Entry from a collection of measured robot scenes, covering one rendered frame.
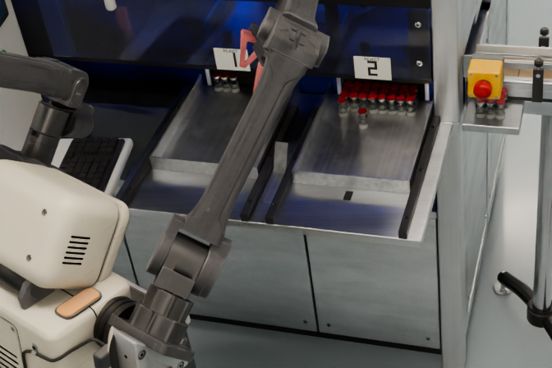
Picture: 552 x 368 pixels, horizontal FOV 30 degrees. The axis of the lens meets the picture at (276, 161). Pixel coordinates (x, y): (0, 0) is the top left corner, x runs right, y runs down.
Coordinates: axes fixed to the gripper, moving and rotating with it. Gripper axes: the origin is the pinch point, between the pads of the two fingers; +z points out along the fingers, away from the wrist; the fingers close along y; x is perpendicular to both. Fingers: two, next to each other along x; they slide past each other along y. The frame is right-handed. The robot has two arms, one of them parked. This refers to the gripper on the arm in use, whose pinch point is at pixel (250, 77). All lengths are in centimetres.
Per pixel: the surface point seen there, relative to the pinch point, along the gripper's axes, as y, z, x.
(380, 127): -7.3, 7.0, 42.2
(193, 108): -35.1, 31.2, 12.3
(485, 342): -2, 63, 116
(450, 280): 2, 40, 83
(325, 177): 6.6, 15.0, 25.3
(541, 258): 2, 27, 106
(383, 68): -11.3, -5.6, 36.4
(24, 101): -47, 48, -23
